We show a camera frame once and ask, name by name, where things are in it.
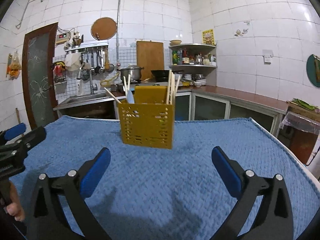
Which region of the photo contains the chopstick in holder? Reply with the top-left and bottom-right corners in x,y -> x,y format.
165,70 -> 181,105
123,76 -> 130,103

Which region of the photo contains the chopstick in holder right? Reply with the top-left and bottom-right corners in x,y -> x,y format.
165,70 -> 181,105

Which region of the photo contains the black wok pan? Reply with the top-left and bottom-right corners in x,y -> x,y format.
151,70 -> 169,82

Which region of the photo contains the wooden cutting board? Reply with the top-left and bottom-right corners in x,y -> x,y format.
136,41 -> 164,81

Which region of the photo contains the chopstick in holder left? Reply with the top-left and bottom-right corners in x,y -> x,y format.
123,76 -> 130,103

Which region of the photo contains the green round wall plate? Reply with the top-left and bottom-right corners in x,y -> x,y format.
306,54 -> 320,88

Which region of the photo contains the yellow perforated utensil holder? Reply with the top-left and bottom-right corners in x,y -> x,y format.
118,86 -> 175,149

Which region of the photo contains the stainless steel cooking pot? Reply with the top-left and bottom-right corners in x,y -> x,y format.
119,65 -> 144,82

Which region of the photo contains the steel sink faucet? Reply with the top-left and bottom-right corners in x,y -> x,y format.
76,63 -> 98,96

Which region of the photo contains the corner steel shelf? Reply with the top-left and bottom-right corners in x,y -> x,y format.
165,40 -> 217,86

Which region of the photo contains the blue textured towel mat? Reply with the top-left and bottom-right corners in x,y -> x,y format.
12,116 -> 319,239

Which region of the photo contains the hanging utensil rack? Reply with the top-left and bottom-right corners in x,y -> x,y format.
65,41 -> 114,74

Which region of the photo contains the round woven trivet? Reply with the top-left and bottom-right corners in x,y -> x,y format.
91,17 -> 117,41

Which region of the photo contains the silver gas stove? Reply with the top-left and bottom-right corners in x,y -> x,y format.
117,82 -> 168,93

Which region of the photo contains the person's left hand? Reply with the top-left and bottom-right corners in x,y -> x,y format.
6,181 -> 25,222

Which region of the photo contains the yellow wall calendar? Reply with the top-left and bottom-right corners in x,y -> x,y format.
202,29 -> 215,46

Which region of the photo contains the dark wooden glass door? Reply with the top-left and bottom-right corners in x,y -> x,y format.
22,23 -> 58,129

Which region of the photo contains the stainless steel sink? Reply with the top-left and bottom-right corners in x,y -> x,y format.
59,93 -> 113,106

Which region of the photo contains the white plastic spoon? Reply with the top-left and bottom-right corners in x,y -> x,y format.
126,89 -> 135,104

